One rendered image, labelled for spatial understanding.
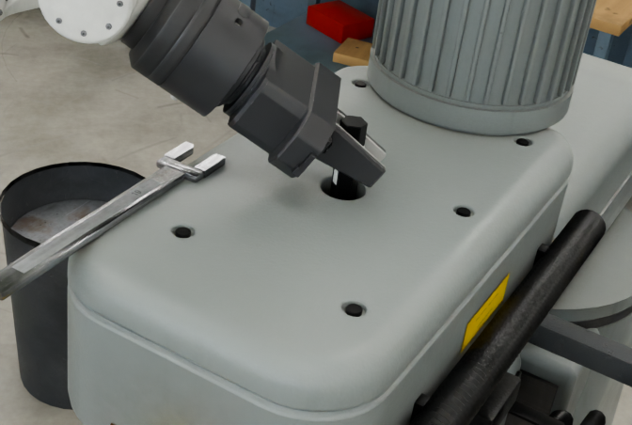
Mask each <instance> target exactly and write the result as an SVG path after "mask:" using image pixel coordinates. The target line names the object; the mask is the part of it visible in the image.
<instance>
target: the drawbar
mask: <svg viewBox="0 0 632 425"><path fill-rule="evenodd" d="M340 126H341V127H342V128H343V129H344V130H345V131H346V132H347V133H348V134H350V135H351V136H352V137H353V138H354V139H355V140H356V141H357V142H359V143H360V144H361V145H362V146H363V147H364V145H365V139H366V133H367V127H368V123H367V122H366V121H365V120H364V119H363V118H362V117H356V116H346V117H345V118H342V119H341V120H340ZM334 170H335V168H334V169H333V175H332V181H331V188H330V195H329V196H330V197H333V198H336V199H341V200H355V199H356V192H357V186H358V181H356V180H354V179H352V178H350V177H348V176H346V175H345V174H343V173H341V172H339V173H338V178H337V185H336V184H335V183H334V182H333V177H334Z"/></svg>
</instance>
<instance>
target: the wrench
mask: <svg viewBox="0 0 632 425"><path fill-rule="evenodd" d="M193 152H194V144H191V143H189V142H186V141H185V142H184V143H182V144H181V145H179V146H178V147H177V148H175V149H173V150H171V151H170V152H168V153H166V154H165V156H164V157H162V158H160V159H159V160H157V162H156V166H157V167H158V168H160V169H159V170H157V171H156V172H154V173H152V174H151V175H149V176H148V177H147V178H146V179H144V180H142V181H140V182H139V183H137V184H136V185H134V186H132V187H131V188H129V189H128V190H126V191H125V192H123V193H121V194H120V195H118V196H117V197H114V198H113V199H111V200H110V201H108V202H107V203H105V204H103V205H102V206H101V207H100V208H98V209H97V210H95V211H93V212H91V213H90V214H88V215H86V216H85V217H83V218H82V219H80V220H79V221H77V222H75V223H74V224H72V225H71V226H69V227H68V228H65V229H64V230H62V231H61V232H59V233H58V234H57V235H55V236H54V237H52V238H51V239H49V240H47V241H46V242H44V243H43V244H41V245H39V246H37V247H36V248H34V249H33V250H31V251H30V252H28V253H26V254H25V255H23V256H22V257H20V258H19V259H17V260H15V261H13V262H12V263H11V264H9V265H8V266H6V267H5V268H3V269H2V270H0V301H3V300H5V299H7V298H8V297H10V296H11V295H12V294H13V293H15V292H16V291H18V290H20V289H21V288H23V287H24V286H26V285H27V284H29V283H30V282H32V281H33V280H35V279H36V278H38V277H39V276H41V275H43V274H44V273H46V272H47V271H49V270H50V269H52V268H53V267H55V266H56V265H58V263H60V262H61V261H63V260H65V259H66V258H68V257H69V256H71V255H72V254H74V253H75V252H77V251H78V250H80V249H81V248H83V247H84V246H86V245H87V244H89V243H91V242H92V241H94V240H95V239H97V238H98V237H100V236H101V235H103V234H104V233H105V232H106V231H108V230H109V229H111V228H113V227H114V226H116V225H117V224H119V223H120V222H122V221H123V220H125V219H126V218H128V217H129V216H131V215H132V214H134V213H136V212H137V211H139V210H140V209H142V208H143V207H145V206H146V205H148V204H149V203H151V202H152V201H153V200H154V199H156V198H157V197H159V196H161V195H162V194H164V193H165V192H167V191H168V190H170V189H171V188H173V187H174V186H176V185H177V184H179V183H180V182H182V181H183V180H184V179H186V180H189V181H191V182H198V181H200V180H201V179H202V178H203V179H205V178H206V177H208V176H209V175H211V174H212V173H214V172H215V171H216V170H217V169H218V168H220V167H221V166H223V165H224V164H225V161H226V157H224V156H222V155H219V154H213V155H212V156H210V157H209V158H207V159H206V160H204V161H203V162H201V163H200V164H198V165H196V166H195V167H191V166H190V165H186V164H183V163H181V161H183V160H185V159H186V158H188V157H189V156H191V155H192V154H193Z"/></svg>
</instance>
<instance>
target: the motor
mask: <svg viewBox="0 0 632 425"><path fill-rule="evenodd" d="M595 4H596V0H379V4H378V9H377V16H376V22H375V27H374V34H373V40H372V46H371V53H370V59H369V66H368V72H367V74H368V78H369V81H370V83H371V86H372V87H373V88H374V90H375V91H376V92H377V93H378V94H379V95H380V96H381V97H382V98H383V99H384V100H385V101H386V102H388V103H389V104H391V105H392V106H393V107H395V108H397V109H398V110H400V111H402V112H404V113H405V114H406V115H408V116H411V117H413V118H416V119H419V120H421V121H424V122H427V123H430V124H433V125H435V126H438V127H442V128H445V129H450V130H454V131H458V132H463V133H469V134H483V135H518V134H530V133H534V132H538V131H541V130H543V129H545V128H548V127H550V126H552V125H554V124H556V123H557V122H559V121H560V120H562V119H563V118H564V116H565V115H566V113H567V111H568V108H569V105H570V101H571V98H572V94H573V91H574V86H575V81H576V78H577V71H578V68H579V64H580V60H581V57H582V54H583V50H584V46H585V42H586V39H587V36H588V32H589V28H590V24H591V21H592V17H593V11H594V8H595Z"/></svg>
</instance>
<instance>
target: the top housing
mask: <svg viewBox="0 0 632 425"><path fill-rule="evenodd" d="M367 72H368V66H353V67H347V68H343V69H341V70H339V71H337V72H335V74H336V75H337V76H339V77H340V78H341V81H340V96H339V104H338V109H339V110H341V111H342V112H343V113H344V114H345V115H347V116H356V117H362V118H363V119H364V120H365V121H366V122H367V123H368V127H367V134H368V135H369V136H370V137H371V138H372V139H373V140H375V141H376V142H377V143H378V144H379V145H380V146H381V147H382V148H383V149H385V150H386V157H385V158H384V159H383V160H382V161H381V163H382V164H383V165H384V166H385V167H386V172H385V173H384V175H383V176H382V177H381V178H380V179H379V180H378V181H377V182H376V183H375V184H374V185H373V186H372V187H368V186H366V185H364V184H362V183H360V182H359V183H358V186H357V192H356V198H355V200H341V199H336V198H333V197H330V196H329V195H330V188H331V181H332V175H333V169H334V168H333V167H331V166H329V165H326V164H324V163H323V162H321V161H319V160H317V159H314V160H313V161H312V163H311V164H310V165H309V166H308V167H307V168H306V170H305V171H304V172H303V173H302V174H301V175H300V176H299V178H297V177H295V178H291V177H289V176H288V175H286V174H285V173H283V172H282V171H281V170H279V169H278V168H276V167H275V166H273V165H271V164H270V163H269V162H268V156H269V153H267V152H266V151H265V150H263V149H261V148H260V147H258V146H257V145H255V144H254V143H252V142H251V141H249V140H248V139H247V138H245V137H244V136H242V135H241V134H239V133H237V134H236V135H234V136H233V137H231V138H229V139H228V140H226V141H225V142H223V143H221V144H220V145H218V146H217V147H215V148H213V149H212V150H210V151H208V152H206V153H205V154H203V155H202V156H200V157H198V158H197V159H196V160H195V161H193V162H191V163H190V164H188V165H190V166H191V167H195V166H196V165H198V164H200V163H201V162H203V161H204V160H206V159H207V158H209V157H210V156H212V155H213V154H219V155H222V156H224V157H226V161H225V164H224V165H223V166H221V167H220V168H218V169H217V170H216V171H215V172H214V173H212V174H211V175H209V176H208V177H206V178H205V179H203V178H202V179H201V180H200V181H198V182H191V181H189V180H186V179H184V180H183V181H182V182H180V183H179V184H177V185H176V186H174V187H173V188H171V189H170V190H168V191H167V192H165V193H164V194H162V195H161V196H159V197H157V198H156V199H154V200H153V201H152V202H151V203H149V204H148V205H146V206H145V207H143V208H142V209H140V210H139V211H137V212H135V213H134V214H132V215H131V216H129V217H128V218H126V219H125V220H123V221H122V222H120V223H119V224H117V225H116V226H114V227H113V228H111V229H109V230H108V231H106V232H105V233H104V234H103V235H101V236H100V237H98V238H97V239H95V240H94V241H92V242H91V243H89V244H87V245H86V246H84V247H83V248H81V249H80V250H78V251H77V252H75V253H74V254H72V255H71V256H69V261H68V392H69V397H70V401H71V407H72V409H73V411H74V413H75V415H77V417H78V418H79V419H80V421H81V422H82V423H83V424H84V425H110V424H111V423H113V424H115V425H409V424H410V420H411V416H412V412H413V407H414V403H415V401H416V400H417V398H418V397H419V396H420V394H421V393H423V394H425V395H427V396H429V397H430V398H431V397H432V395H433V394H434V393H435V391H436V390H437V389H438V387H439V386H440V385H441V383H442V382H443V381H444V380H445V378H446V377H447V376H448V374H449V373H450V372H451V370H452V369H453V368H454V367H455V365H456V364H457V363H458V362H459V360H460V359H461V358H462V357H463V355H464V354H465V353H466V351H467V350H468V349H469V347H470V346H471V345H472V343H473V342H474V341H475V340H476V338H477V337H478V336H479V335H480V333H481V332H482V331H483V329H484V328H485V327H486V325H487V324H489V323H490V321H491V320H492V319H493V318H494V316H495V315H496V314H497V313H498V311H499V310H500V308H501V307H502V306H503V305H504V303H505V302H506V301H507V300H508V298H509V297H510V296H511V294H512V293H513V292H514V290H515V289H516V288H517V287H518V285H519V284H520V283H521V282H522V280H523V279H524V278H525V276H526V275H527V274H528V273H529V271H530V270H531V269H532V267H533V263H534V260H535V257H536V253H537V250H538V248H539V247H540V245H541V244H546V245H548V246H550V245H551V244H552V241H553V237H554V234H555V230H556V226H557V224H558V220H559V216H560V213H561V207H562V203H563V200H564V197H565V193H566V190H567V186H568V182H569V176H570V174H571V173H572V169H573V161H574V156H573V152H572V150H571V147H570V145H569V144H568V142H567V141H566V140H565V138H564V137H563V136H562V135H561V134H559V133H558V132H556V131H555V130H553V129H551V128H549V127H548V128H545V129H543V130H541V131H538V132H534V133H530V134H518V135H483V134H469V133H463V132H458V131H454V130H450V129H445V128H442V127H438V126H435V125H433V124H430V123H427V122H424V121H421V120H419V119H416V118H413V117H411V116H408V115H406V114H405V113H404V112H402V111H400V110H398V109H397V108H395V107H393V106H392V105H391V104H389V103H388V102H386V101H385V100H384V99H383V98H382V97H381V96H380V95H379V94H378V93H377V92H376V91H375V90H374V88H373V87H372V86H371V83H370V81H369V78H368V74H367Z"/></svg>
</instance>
